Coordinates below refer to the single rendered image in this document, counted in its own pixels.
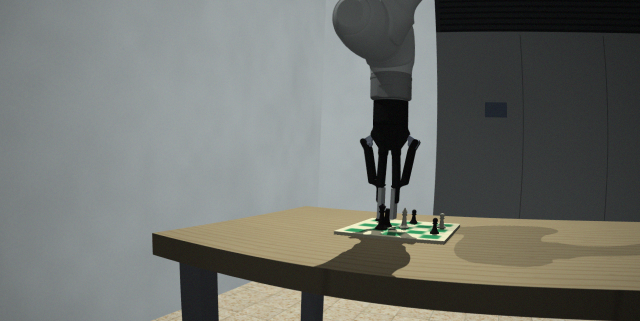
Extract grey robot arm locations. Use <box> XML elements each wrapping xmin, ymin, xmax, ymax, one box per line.
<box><xmin>332</xmin><ymin>0</ymin><xmax>422</xmax><ymax>102</ymax></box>

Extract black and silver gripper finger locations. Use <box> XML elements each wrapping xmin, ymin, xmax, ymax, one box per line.
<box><xmin>389</xmin><ymin>134</ymin><xmax>421</xmax><ymax>220</ymax></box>
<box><xmin>360</xmin><ymin>134</ymin><xmax>389</xmax><ymax>219</ymax></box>

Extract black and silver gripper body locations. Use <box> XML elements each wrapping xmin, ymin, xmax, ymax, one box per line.
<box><xmin>370</xmin><ymin>99</ymin><xmax>410</xmax><ymax>151</ymax></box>

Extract white pawn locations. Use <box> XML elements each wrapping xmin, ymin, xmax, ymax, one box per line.
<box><xmin>437</xmin><ymin>213</ymin><xmax>446</xmax><ymax>229</ymax></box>

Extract white bishop chess piece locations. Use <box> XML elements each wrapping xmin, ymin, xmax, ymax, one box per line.
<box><xmin>399</xmin><ymin>208</ymin><xmax>409</xmax><ymax>229</ymax></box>

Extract green and cream chessboard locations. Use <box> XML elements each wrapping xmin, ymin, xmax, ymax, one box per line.
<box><xmin>334</xmin><ymin>218</ymin><xmax>460</xmax><ymax>245</ymax></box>

